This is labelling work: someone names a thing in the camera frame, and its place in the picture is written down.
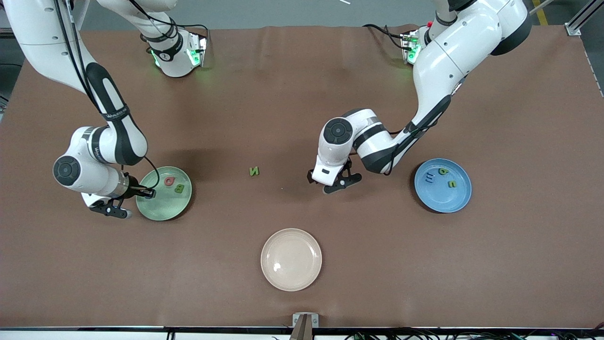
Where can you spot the aluminium profile post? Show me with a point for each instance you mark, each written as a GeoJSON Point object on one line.
{"type": "Point", "coordinates": [580, 21]}

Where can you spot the silver left base connector box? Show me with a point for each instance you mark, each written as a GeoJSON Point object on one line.
{"type": "Point", "coordinates": [408, 47]}

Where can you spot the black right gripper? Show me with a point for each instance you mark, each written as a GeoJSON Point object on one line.
{"type": "Point", "coordinates": [133, 188]}

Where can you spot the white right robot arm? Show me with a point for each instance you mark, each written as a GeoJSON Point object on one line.
{"type": "Point", "coordinates": [47, 38]}

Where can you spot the grey table edge bracket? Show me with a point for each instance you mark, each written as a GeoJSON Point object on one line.
{"type": "Point", "coordinates": [304, 330]}

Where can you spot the blue plate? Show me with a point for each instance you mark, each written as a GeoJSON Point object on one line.
{"type": "Point", "coordinates": [443, 200]}

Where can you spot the green letter N block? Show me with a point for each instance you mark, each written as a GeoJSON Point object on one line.
{"type": "Point", "coordinates": [255, 171]}

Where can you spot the green lowercase b block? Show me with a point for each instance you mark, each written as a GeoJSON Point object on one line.
{"type": "Point", "coordinates": [445, 171]}

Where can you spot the light green plate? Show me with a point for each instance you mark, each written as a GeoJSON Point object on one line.
{"type": "Point", "coordinates": [165, 208]}

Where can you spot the pink letter Q block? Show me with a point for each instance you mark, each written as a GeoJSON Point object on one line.
{"type": "Point", "coordinates": [166, 182]}

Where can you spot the beige plate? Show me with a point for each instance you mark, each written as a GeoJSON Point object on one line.
{"type": "Point", "coordinates": [291, 259]}

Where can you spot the silver right base connector box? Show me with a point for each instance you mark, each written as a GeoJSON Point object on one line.
{"type": "Point", "coordinates": [200, 52]}

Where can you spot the blue letter m block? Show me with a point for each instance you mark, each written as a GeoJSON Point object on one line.
{"type": "Point", "coordinates": [429, 178]}

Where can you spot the silver base connector box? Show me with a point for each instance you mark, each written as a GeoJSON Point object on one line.
{"type": "Point", "coordinates": [200, 52]}
{"type": "Point", "coordinates": [408, 47]}

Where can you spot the brown table mat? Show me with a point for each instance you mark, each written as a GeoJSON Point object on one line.
{"type": "Point", "coordinates": [302, 118]}

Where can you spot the green capital B block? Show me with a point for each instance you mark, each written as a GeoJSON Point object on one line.
{"type": "Point", "coordinates": [180, 189]}

